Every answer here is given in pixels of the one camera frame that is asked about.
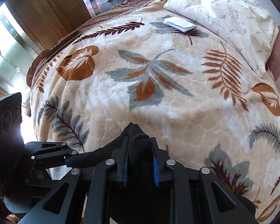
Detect black pants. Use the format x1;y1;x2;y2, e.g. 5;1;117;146
67;122;155;224

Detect leaf pattern plush blanket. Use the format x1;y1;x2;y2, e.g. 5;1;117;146
30;1;280;223

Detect wooden glass wardrobe door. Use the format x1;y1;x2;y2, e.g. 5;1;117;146
0;0;159;103

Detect white leaf print pillow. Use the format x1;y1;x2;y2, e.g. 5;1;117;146
164;0;279;77

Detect brown quilted bedspread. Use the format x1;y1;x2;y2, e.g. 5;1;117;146
26;0;181;91

